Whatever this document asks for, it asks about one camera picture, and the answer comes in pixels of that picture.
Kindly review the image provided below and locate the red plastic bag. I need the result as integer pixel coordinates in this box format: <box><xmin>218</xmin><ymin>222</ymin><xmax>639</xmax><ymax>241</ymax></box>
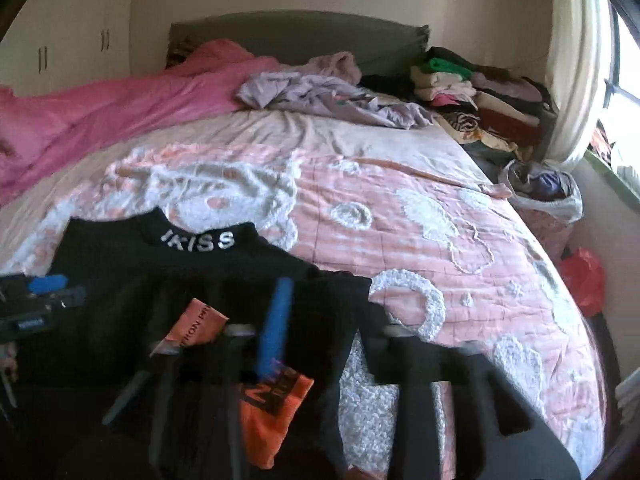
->
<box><xmin>559</xmin><ymin>247</ymin><xmax>605</xmax><ymax>318</ymax></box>

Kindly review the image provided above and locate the pink blanket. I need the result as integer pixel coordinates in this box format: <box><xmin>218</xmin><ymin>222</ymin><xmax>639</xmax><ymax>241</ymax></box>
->
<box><xmin>1</xmin><ymin>39</ymin><xmax>280</xmax><ymax>205</ymax></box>

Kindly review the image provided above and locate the pink white quilted bedspread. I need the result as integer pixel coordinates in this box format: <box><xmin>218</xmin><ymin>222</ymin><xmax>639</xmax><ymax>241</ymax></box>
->
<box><xmin>1</xmin><ymin>112</ymin><xmax>606</xmax><ymax>476</ymax></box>

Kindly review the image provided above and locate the cream wardrobe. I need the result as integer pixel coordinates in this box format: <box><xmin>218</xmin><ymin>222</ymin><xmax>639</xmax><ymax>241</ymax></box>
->
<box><xmin>1</xmin><ymin>0</ymin><xmax>131</xmax><ymax>96</ymax></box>

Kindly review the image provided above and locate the stack of folded clothes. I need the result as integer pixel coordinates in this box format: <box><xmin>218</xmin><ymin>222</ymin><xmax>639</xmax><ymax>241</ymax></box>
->
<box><xmin>410</xmin><ymin>47</ymin><xmax>558</xmax><ymax>162</ymax></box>

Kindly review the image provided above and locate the lilac crumpled garment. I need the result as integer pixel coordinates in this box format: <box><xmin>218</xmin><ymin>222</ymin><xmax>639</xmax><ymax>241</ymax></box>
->
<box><xmin>236</xmin><ymin>72</ymin><xmax>434</xmax><ymax>129</ymax></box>

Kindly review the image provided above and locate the white plastic bag with clothes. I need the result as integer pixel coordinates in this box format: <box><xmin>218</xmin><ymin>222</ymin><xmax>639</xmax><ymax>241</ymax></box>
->
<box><xmin>498</xmin><ymin>160</ymin><xmax>584</xmax><ymax>224</ymax></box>

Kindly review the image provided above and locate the cream curtain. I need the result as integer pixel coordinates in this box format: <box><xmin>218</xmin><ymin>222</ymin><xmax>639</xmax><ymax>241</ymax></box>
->
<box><xmin>544</xmin><ymin>0</ymin><xmax>612</xmax><ymax>172</ymax></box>

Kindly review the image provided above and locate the black IKISS sweater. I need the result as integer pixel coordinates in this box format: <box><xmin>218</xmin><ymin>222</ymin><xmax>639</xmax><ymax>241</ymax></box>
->
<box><xmin>1</xmin><ymin>210</ymin><xmax>372</xmax><ymax>479</ymax></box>

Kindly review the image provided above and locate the dark grey headboard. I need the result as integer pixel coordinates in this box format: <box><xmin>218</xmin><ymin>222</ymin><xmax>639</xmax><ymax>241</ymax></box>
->
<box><xmin>166</xmin><ymin>10</ymin><xmax>431</xmax><ymax>76</ymax></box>

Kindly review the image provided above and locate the mauve fuzzy garment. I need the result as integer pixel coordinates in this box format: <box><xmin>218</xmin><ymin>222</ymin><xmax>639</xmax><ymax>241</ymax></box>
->
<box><xmin>293</xmin><ymin>51</ymin><xmax>362</xmax><ymax>86</ymax></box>

